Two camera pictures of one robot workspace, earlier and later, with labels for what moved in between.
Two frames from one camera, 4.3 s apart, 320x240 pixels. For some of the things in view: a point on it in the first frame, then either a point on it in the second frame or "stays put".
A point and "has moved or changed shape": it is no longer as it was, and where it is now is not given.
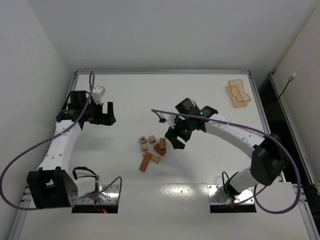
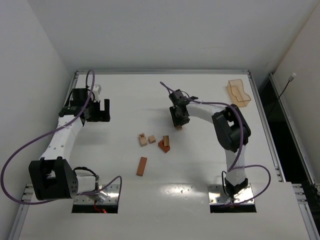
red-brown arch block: (161, 151) -> (165, 148)
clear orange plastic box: (239, 98) stays put
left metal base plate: (109, 195) stays put
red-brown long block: (145, 161) has moved or changed shape
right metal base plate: (217, 195) stays put
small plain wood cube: (152, 139) stays put
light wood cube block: (144, 147) -> (143, 142)
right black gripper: (178, 130) -> (180, 119)
